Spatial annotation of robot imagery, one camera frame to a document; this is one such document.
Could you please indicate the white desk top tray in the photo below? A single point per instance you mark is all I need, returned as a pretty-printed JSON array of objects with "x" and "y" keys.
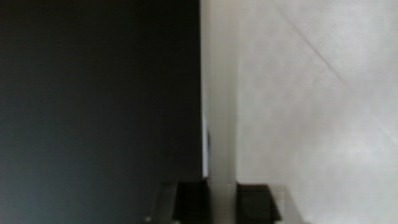
[{"x": 301, "y": 105}]

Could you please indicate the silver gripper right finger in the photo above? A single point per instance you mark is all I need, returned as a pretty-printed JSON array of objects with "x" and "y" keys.
[{"x": 265, "y": 206}]

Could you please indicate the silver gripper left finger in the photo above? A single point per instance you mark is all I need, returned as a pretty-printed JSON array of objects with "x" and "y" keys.
[{"x": 182, "y": 205}]

